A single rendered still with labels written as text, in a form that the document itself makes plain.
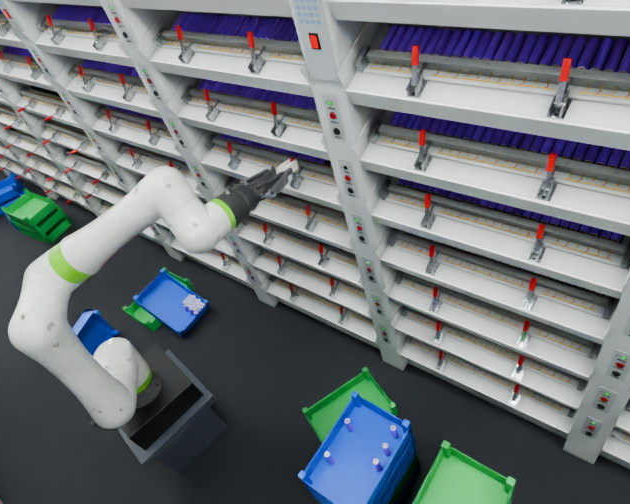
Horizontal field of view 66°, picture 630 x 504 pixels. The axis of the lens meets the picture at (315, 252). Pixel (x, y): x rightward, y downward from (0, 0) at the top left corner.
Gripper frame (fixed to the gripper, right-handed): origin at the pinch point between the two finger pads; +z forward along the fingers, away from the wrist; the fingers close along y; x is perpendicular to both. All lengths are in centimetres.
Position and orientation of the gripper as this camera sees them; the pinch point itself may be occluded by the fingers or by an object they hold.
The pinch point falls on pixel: (286, 168)
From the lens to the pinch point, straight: 141.8
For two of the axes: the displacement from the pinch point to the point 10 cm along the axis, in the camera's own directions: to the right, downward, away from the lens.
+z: 6.0, -5.6, 5.7
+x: -1.2, -7.7, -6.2
